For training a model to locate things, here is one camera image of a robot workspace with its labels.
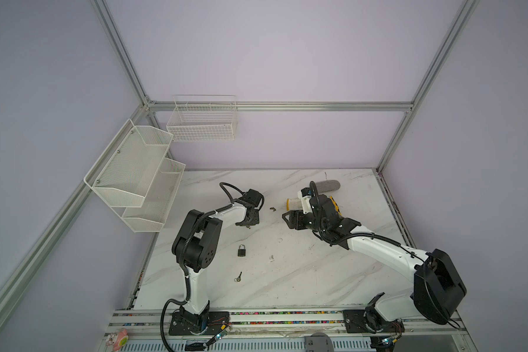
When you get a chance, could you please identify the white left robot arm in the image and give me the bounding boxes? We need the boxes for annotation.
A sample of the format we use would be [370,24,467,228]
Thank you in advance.
[160,182,265,351]

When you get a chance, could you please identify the aluminium frame corner post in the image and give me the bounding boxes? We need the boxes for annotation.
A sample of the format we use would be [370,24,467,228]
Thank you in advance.
[375,0,479,174]

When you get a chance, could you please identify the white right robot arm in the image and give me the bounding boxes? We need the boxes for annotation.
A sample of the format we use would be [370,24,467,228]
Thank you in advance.
[282,194,467,333]

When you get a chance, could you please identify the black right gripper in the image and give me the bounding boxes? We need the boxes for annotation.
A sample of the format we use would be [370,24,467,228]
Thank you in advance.
[280,208,325,233]

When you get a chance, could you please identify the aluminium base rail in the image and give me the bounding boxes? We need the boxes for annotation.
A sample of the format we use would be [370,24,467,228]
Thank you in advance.
[105,307,468,337]

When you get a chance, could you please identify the white mesh two-tier shelf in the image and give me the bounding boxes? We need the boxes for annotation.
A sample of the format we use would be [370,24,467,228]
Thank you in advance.
[83,120,185,233]

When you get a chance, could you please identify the white work glove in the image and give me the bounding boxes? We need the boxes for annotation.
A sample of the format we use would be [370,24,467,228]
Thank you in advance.
[286,198,303,211]

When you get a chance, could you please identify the pink green toy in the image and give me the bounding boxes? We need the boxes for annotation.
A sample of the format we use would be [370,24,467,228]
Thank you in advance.
[105,329,129,351]

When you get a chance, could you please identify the grey fabric glasses case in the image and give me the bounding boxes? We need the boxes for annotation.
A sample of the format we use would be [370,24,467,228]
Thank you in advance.
[309,180,341,194]

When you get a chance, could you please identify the black padlock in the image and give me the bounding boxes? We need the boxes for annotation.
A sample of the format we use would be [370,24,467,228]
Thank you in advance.
[237,244,246,258]

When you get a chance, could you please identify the white wire basket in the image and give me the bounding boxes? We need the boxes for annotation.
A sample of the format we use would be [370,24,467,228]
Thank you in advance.
[166,95,237,142]

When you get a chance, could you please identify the yellow black pliers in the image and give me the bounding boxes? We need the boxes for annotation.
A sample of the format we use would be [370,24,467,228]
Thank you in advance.
[329,197,342,216]

